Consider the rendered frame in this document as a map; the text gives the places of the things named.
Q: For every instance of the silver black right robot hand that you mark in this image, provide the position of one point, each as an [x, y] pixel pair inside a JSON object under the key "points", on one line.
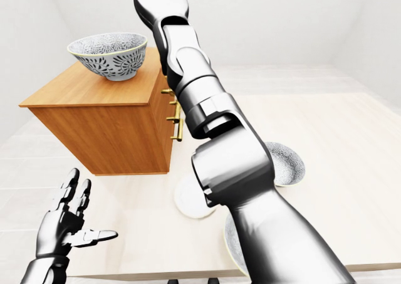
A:
{"points": [[163, 0]]}

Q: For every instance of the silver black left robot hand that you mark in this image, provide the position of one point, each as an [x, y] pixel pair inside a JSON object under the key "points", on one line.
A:
{"points": [[58, 230]]}

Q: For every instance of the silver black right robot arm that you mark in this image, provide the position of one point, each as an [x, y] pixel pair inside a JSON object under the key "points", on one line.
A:
{"points": [[238, 177]]}

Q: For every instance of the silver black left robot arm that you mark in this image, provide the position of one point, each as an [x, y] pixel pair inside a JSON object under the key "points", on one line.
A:
{"points": [[44, 271]]}

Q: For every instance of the grey white patterned bowl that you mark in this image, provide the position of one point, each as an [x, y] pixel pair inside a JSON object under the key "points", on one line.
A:
{"points": [[109, 58], [233, 243], [286, 165]]}

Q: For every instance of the wooden cabinet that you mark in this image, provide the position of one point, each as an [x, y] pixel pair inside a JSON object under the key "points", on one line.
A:
{"points": [[103, 130]]}

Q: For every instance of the small dark shape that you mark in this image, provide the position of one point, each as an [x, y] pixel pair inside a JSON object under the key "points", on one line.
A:
{"points": [[173, 281], [214, 281]]}

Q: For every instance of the white round plate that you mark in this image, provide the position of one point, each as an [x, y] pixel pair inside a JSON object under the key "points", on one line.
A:
{"points": [[189, 199]]}

